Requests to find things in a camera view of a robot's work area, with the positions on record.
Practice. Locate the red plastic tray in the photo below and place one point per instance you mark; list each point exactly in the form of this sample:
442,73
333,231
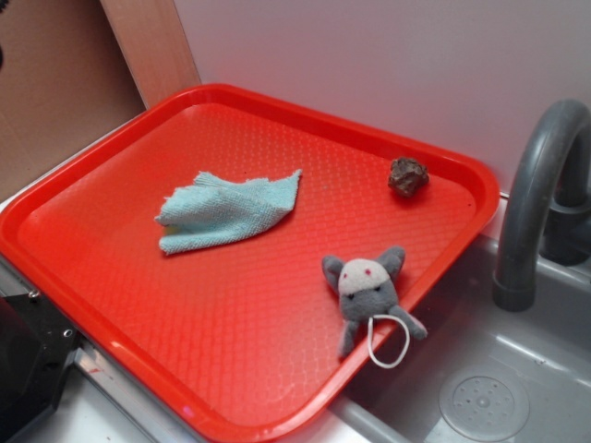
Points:
239,340

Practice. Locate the wooden board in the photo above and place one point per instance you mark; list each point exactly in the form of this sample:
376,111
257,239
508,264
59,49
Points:
153,42

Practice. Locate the brown crumpled rock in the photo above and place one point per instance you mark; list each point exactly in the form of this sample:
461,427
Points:
407,176

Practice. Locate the light blue cloth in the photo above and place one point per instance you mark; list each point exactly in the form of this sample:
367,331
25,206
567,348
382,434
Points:
213,211

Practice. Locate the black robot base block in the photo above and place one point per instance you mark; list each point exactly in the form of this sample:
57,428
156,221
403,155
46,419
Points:
38,346

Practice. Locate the grey plush mouse toy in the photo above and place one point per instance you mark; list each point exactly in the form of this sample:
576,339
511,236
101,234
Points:
365,288

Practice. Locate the grey toy sink basin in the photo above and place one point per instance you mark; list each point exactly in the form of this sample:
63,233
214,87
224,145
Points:
484,374

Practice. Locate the brown cardboard panel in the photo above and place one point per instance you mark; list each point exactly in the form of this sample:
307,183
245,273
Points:
64,84

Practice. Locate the grey toy faucet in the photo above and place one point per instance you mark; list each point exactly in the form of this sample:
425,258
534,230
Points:
548,211

